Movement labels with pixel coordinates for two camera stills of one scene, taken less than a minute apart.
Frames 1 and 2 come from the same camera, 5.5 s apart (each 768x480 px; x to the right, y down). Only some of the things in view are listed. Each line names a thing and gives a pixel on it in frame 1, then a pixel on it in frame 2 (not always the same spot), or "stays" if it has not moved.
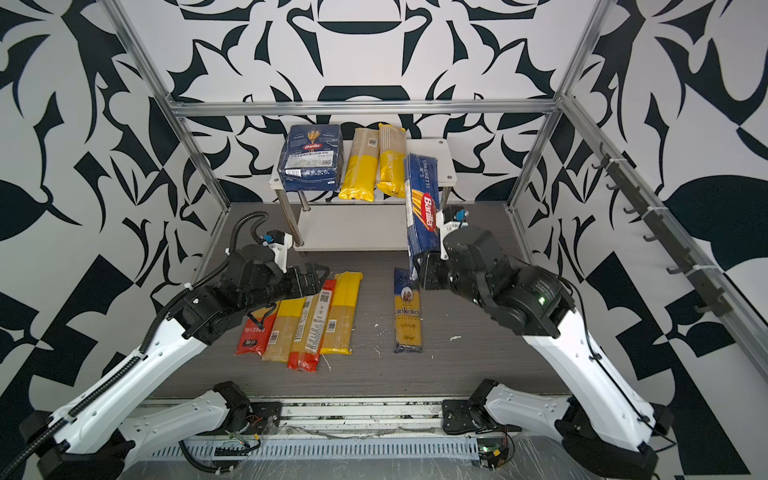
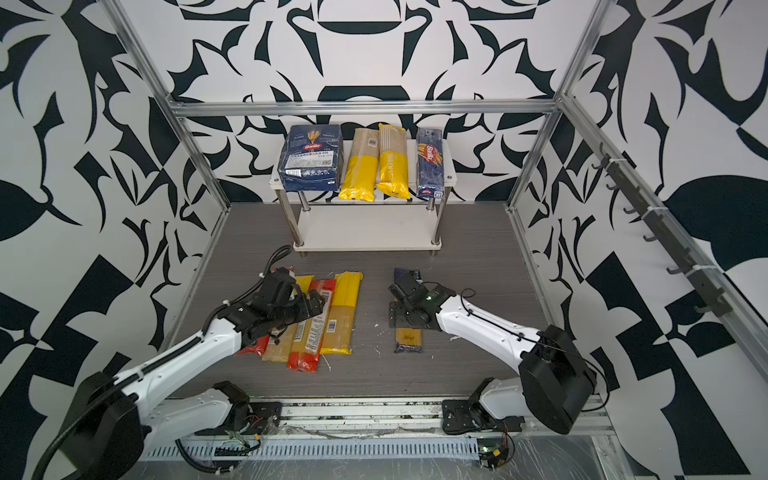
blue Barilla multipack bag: (312, 158) stays
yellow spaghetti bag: (284, 329) stays
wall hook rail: (718, 303) stays
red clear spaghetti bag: (305, 349) stays
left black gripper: (298, 287) to (305, 309)
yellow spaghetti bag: (362, 170) stays
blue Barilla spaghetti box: (422, 206) to (429, 163)
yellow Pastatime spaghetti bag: (393, 149) stays
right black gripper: (430, 273) to (396, 315)
